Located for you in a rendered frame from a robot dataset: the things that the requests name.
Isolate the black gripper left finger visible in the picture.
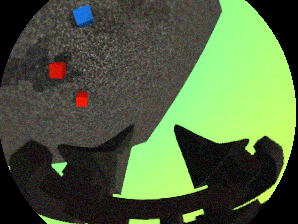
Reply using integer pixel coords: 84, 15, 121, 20
57, 124, 134, 194

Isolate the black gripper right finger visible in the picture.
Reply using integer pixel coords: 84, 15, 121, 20
174, 124, 250, 189

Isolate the red cube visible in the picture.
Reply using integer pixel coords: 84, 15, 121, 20
76, 92, 88, 107
49, 61, 67, 79

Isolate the blue cube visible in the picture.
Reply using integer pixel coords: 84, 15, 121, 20
72, 4, 94, 28

